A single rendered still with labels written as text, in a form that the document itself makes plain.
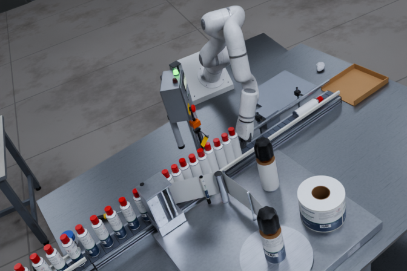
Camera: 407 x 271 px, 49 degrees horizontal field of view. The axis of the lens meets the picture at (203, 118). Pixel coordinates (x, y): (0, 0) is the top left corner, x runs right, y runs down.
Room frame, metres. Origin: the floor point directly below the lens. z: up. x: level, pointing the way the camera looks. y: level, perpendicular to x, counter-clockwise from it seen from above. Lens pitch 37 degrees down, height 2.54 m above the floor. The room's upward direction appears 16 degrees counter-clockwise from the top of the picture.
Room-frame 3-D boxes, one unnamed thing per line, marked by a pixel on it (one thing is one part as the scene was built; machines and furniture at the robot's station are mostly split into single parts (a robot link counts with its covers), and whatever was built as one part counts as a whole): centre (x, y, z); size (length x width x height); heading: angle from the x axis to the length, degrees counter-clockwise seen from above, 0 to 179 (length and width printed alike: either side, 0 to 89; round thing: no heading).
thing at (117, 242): (1.72, -0.04, 0.86); 1.65 x 0.08 x 0.04; 114
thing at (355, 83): (2.13, -0.95, 0.85); 0.30 x 0.26 x 0.04; 114
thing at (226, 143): (1.73, -0.08, 0.98); 0.05 x 0.05 x 0.20
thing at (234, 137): (1.76, -0.12, 0.98); 0.05 x 0.05 x 0.20
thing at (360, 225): (1.26, -0.11, 0.86); 0.80 x 0.67 x 0.05; 114
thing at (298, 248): (1.10, -0.13, 0.89); 0.31 x 0.31 x 0.01
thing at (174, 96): (1.75, 0.09, 1.38); 0.17 x 0.10 x 0.19; 169
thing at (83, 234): (1.39, 0.68, 0.98); 0.05 x 0.05 x 0.20
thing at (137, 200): (1.52, 0.40, 0.98); 0.05 x 0.05 x 0.20
